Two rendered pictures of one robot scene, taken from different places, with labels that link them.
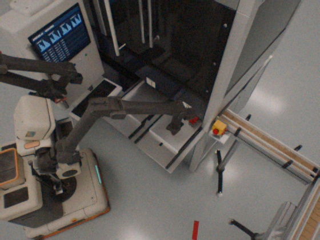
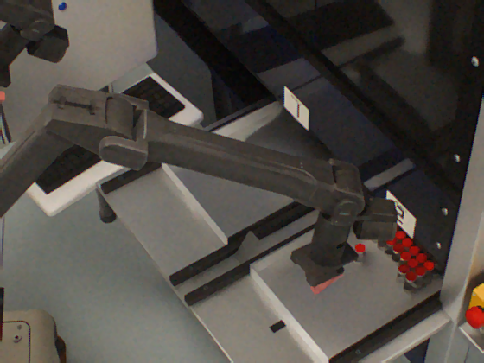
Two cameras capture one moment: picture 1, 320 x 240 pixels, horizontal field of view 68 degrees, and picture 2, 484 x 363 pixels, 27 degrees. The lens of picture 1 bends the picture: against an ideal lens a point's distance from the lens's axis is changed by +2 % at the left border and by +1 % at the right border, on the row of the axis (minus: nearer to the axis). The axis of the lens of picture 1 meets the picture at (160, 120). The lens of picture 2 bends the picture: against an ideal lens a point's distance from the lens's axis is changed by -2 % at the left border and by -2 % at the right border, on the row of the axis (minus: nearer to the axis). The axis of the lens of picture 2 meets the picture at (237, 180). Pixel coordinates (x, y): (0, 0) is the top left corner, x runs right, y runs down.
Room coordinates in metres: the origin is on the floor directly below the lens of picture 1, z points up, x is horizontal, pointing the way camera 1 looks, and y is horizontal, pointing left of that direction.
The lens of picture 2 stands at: (-0.33, -0.26, 2.56)
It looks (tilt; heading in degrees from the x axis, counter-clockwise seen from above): 50 degrees down; 18
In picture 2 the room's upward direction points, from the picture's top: 3 degrees counter-clockwise
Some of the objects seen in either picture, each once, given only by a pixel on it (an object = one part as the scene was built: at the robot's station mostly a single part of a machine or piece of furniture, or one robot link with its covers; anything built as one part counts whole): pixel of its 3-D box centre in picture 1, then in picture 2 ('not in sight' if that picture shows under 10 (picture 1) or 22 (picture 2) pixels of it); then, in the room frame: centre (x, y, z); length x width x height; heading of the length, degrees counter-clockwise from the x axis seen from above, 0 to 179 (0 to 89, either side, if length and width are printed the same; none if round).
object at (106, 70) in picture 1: (110, 75); (178, 67); (1.47, 0.46, 0.73); 1.98 x 0.01 x 0.25; 49
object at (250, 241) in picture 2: (142, 128); (225, 259); (0.80, 0.13, 0.91); 0.14 x 0.03 x 0.06; 139
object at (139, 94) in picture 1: (143, 99); (261, 165); (1.06, 0.13, 0.90); 0.34 x 0.26 x 0.04; 139
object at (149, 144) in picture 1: (154, 119); (279, 241); (0.90, 0.04, 0.87); 0.70 x 0.48 x 0.02; 49
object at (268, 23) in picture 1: (275, 20); not in sight; (1.16, -0.65, 1.51); 0.85 x 0.01 x 0.59; 139
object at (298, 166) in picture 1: (264, 142); not in sight; (0.69, -0.71, 0.92); 0.69 x 0.16 x 0.16; 49
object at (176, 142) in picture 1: (178, 124); (359, 273); (0.84, -0.13, 0.90); 0.34 x 0.26 x 0.04; 139
